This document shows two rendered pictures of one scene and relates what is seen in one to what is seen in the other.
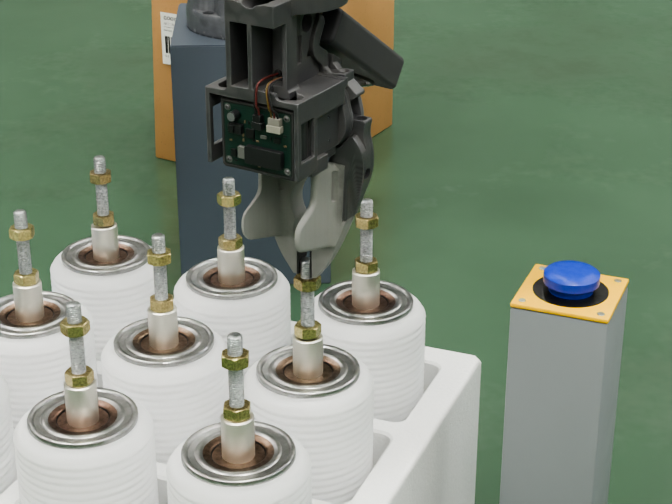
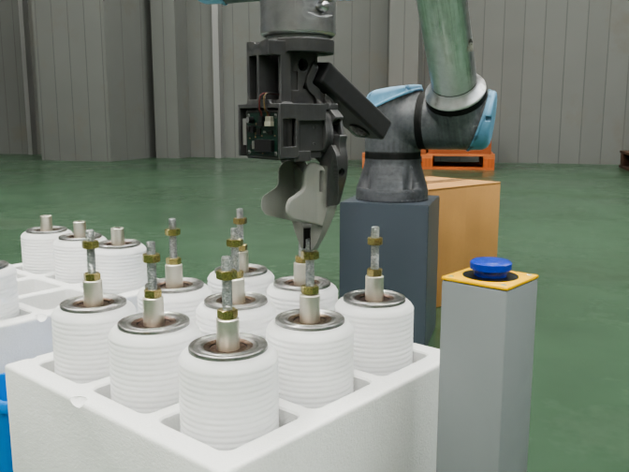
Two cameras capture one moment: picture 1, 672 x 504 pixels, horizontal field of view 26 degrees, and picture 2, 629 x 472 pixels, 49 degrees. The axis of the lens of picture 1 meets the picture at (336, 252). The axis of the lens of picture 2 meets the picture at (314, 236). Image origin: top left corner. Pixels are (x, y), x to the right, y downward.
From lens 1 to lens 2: 0.45 m
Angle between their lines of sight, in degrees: 24
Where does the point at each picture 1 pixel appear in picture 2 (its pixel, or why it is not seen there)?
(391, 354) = (381, 329)
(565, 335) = (477, 301)
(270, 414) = (273, 340)
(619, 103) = not seen: outside the picture
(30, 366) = not seen: hidden behind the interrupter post
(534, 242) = (561, 347)
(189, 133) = (347, 253)
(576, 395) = (487, 349)
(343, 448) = (320, 371)
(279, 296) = (325, 294)
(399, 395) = (387, 361)
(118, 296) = not seen: hidden behind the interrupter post
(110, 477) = (152, 356)
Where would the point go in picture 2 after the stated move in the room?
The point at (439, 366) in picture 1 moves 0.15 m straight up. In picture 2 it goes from (427, 355) to (431, 235)
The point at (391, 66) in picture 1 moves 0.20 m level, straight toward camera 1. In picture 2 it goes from (378, 121) to (310, 122)
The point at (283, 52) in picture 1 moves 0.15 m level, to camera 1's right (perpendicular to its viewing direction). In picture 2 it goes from (279, 75) to (436, 72)
